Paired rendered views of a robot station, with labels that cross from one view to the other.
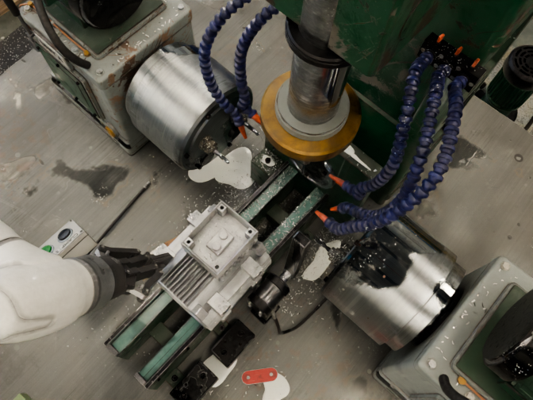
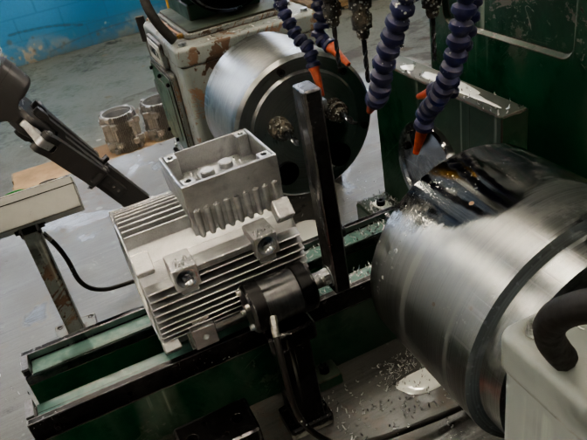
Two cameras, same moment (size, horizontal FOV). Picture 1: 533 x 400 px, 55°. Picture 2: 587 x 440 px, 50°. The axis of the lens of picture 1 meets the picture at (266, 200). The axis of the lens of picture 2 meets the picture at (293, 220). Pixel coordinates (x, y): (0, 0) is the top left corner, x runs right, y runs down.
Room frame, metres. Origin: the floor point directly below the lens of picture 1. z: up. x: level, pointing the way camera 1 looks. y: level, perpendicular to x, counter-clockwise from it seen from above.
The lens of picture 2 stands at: (-0.25, -0.38, 1.47)
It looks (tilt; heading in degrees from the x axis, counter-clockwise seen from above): 32 degrees down; 35
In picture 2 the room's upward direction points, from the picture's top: 11 degrees counter-clockwise
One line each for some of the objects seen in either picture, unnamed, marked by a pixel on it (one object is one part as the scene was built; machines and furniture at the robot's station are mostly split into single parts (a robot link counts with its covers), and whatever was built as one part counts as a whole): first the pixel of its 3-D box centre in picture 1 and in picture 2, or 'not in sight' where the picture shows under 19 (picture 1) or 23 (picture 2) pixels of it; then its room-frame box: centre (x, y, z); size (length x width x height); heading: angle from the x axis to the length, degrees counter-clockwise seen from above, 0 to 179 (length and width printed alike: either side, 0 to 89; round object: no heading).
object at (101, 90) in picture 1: (115, 51); (236, 93); (0.81, 0.44, 0.99); 0.35 x 0.31 x 0.37; 53
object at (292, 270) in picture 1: (295, 258); (322, 195); (0.26, -0.07, 1.12); 0.04 x 0.03 x 0.26; 143
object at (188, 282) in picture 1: (209, 267); (210, 253); (0.25, 0.11, 1.02); 0.20 x 0.19 x 0.19; 144
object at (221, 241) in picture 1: (220, 241); (222, 181); (0.29, 0.09, 1.11); 0.12 x 0.11 x 0.07; 144
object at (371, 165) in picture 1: (324, 155); (464, 181); (0.57, -0.13, 0.97); 0.30 x 0.11 x 0.34; 53
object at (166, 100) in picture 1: (176, 94); (273, 103); (0.66, 0.24, 1.04); 0.37 x 0.25 x 0.25; 53
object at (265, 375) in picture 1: (259, 375); not in sight; (0.05, -0.03, 0.81); 0.09 x 0.03 x 0.02; 103
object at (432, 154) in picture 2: (309, 165); (426, 169); (0.52, -0.09, 1.02); 0.15 x 0.02 x 0.15; 53
